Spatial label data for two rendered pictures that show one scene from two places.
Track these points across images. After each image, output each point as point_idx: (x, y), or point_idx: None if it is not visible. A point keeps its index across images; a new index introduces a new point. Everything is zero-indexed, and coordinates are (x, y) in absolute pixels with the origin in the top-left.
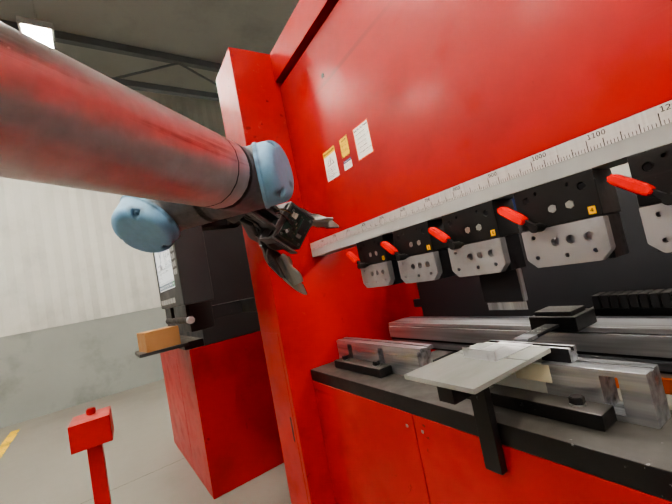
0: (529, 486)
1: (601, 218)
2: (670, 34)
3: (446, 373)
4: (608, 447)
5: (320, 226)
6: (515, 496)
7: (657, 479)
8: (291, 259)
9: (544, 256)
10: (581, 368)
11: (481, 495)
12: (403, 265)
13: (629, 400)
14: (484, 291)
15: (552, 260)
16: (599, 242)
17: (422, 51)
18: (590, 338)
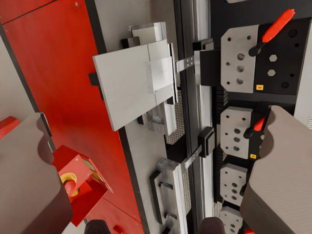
0: (96, 94)
1: (245, 158)
2: None
3: (119, 87)
4: (130, 133)
5: (262, 156)
6: (88, 84)
7: (126, 150)
8: (70, 203)
9: (228, 121)
10: (164, 111)
11: (75, 59)
12: None
13: (156, 125)
14: (208, 52)
15: (224, 124)
16: (230, 151)
17: None
18: (192, 70)
